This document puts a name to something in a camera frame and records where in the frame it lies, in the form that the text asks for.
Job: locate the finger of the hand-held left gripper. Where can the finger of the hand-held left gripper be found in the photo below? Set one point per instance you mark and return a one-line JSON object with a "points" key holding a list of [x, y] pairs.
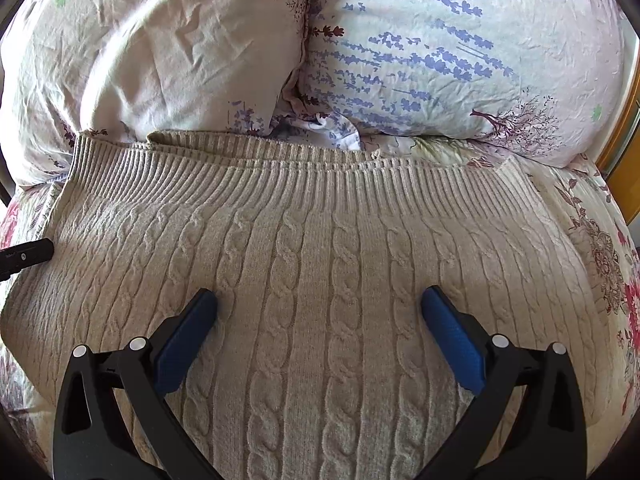
{"points": [[27, 256]]}

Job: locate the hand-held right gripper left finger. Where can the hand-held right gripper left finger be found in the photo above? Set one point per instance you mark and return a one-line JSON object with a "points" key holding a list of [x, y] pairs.
{"points": [[185, 342]]}

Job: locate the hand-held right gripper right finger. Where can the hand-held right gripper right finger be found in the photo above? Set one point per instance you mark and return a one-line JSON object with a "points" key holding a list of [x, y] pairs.
{"points": [[455, 342]]}

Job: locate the floral bedspread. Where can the floral bedspread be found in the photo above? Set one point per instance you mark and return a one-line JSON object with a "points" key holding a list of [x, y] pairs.
{"points": [[600, 260]]}

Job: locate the pink floral pillow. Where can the pink floral pillow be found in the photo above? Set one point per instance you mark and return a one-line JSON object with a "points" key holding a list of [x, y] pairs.
{"points": [[150, 45]]}

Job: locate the wooden headboard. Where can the wooden headboard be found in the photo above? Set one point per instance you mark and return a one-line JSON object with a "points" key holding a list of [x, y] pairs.
{"points": [[625, 125]]}

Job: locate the blue lavender print pillow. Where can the blue lavender print pillow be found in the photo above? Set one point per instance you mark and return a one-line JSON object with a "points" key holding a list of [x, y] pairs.
{"points": [[450, 50]]}

